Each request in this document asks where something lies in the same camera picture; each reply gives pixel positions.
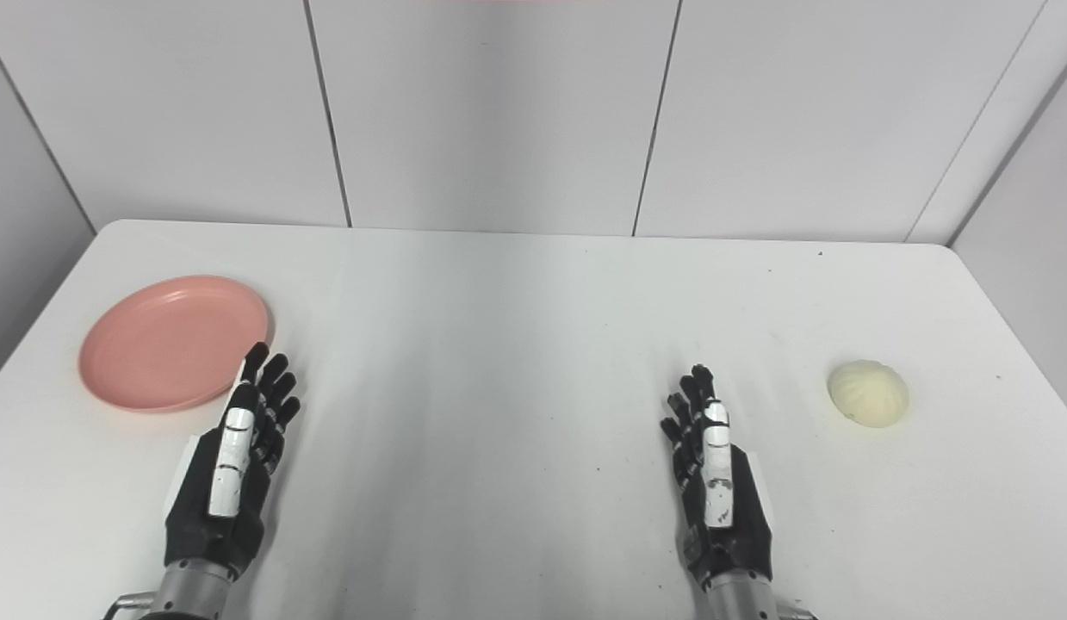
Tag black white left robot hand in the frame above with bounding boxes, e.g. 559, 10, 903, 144
163, 342, 301, 582

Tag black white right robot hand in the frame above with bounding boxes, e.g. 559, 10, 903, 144
660, 364, 773, 591

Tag pink round plate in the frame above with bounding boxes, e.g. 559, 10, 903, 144
78, 276, 273, 414

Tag cream steamed bun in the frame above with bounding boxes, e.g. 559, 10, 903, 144
827, 359, 910, 429

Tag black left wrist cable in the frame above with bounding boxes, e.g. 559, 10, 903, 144
101, 591, 158, 620

